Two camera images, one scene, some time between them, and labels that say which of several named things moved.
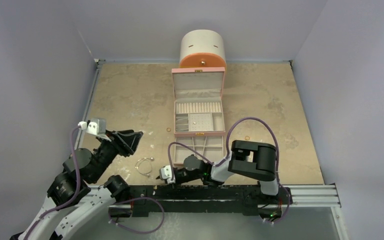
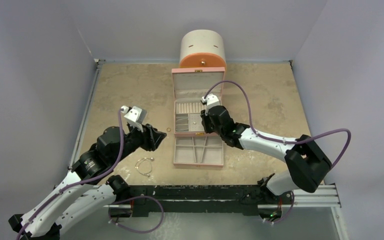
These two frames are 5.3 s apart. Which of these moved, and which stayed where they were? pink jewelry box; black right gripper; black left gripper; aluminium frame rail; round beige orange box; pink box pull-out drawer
Moved: black right gripper; black left gripper
Stayed: pink jewelry box; round beige orange box; aluminium frame rail; pink box pull-out drawer
